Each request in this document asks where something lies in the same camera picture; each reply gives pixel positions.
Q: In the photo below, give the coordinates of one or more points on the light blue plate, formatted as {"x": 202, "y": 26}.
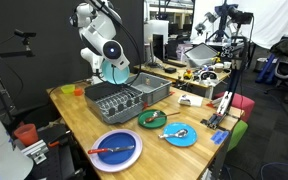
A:
{"x": 112, "y": 75}

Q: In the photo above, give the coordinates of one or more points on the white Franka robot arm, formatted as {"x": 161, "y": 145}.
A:
{"x": 97, "y": 33}

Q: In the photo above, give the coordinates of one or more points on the green plate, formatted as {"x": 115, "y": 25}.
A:
{"x": 159, "y": 124}

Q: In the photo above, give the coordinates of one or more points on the dark blue plate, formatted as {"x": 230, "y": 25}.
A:
{"x": 117, "y": 138}

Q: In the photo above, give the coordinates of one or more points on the bright blue plate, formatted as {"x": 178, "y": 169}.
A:
{"x": 184, "y": 141}

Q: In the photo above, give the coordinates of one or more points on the large lavender plate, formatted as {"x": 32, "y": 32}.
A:
{"x": 95, "y": 160}

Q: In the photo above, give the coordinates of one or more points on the grey plastic tub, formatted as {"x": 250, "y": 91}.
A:
{"x": 154, "y": 86}

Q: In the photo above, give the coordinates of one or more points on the small red clip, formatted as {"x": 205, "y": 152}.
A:
{"x": 145, "y": 106}

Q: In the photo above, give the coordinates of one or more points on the silver metal spoon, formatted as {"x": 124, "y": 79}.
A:
{"x": 157, "y": 114}
{"x": 180, "y": 133}

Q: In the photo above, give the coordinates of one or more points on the black power adapter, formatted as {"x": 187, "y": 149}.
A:
{"x": 170, "y": 70}

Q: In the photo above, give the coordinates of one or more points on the wooden office desk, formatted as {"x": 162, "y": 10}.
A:
{"x": 175, "y": 76}

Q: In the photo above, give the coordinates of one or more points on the yellow toy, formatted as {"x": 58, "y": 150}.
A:
{"x": 187, "y": 74}

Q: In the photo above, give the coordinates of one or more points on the white paper packet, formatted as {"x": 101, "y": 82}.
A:
{"x": 190, "y": 100}

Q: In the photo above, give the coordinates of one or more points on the small orange cup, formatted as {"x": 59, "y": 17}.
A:
{"x": 78, "y": 92}

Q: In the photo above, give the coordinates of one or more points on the white headset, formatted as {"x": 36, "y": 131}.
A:
{"x": 209, "y": 75}

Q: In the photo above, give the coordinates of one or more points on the translucent grey storage bin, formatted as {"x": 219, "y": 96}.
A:
{"x": 200, "y": 53}

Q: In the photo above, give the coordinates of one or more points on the lime green bowl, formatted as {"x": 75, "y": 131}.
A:
{"x": 67, "y": 89}

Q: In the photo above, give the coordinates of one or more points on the white cup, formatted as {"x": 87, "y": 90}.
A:
{"x": 219, "y": 67}

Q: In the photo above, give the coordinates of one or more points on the blue tape piece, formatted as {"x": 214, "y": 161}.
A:
{"x": 220, "y": 137}

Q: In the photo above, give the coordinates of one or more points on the pink stool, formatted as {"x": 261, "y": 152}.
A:
{"x": 242, "y": 103}

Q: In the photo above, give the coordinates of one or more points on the green stool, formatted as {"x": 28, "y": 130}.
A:
{"x": 239, "y": 133}

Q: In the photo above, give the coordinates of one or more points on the black cart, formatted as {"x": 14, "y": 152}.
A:
{"x": 64, "y": 163}

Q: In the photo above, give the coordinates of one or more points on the red plastic cup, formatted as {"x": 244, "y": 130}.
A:
{"x": 26, "y": 135}

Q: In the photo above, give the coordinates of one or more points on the white rounded machine housing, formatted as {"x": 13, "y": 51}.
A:
{"x": 0, "y": 146}

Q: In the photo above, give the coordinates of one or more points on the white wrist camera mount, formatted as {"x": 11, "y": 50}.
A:
{"x": 120, "y": 63}

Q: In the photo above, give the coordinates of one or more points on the black aluminium camera stand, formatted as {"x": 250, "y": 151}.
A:
{"x": 236, "y": 76}

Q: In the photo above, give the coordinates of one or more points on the black camera atop stand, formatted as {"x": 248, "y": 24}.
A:
{"x": 240, "y": 15}

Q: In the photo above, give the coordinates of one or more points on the aluminium bracket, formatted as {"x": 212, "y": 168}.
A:
{"x": 35, "y": 151}

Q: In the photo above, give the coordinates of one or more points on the black camera on boom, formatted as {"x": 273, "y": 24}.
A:
{"x": 24, "y": 33}

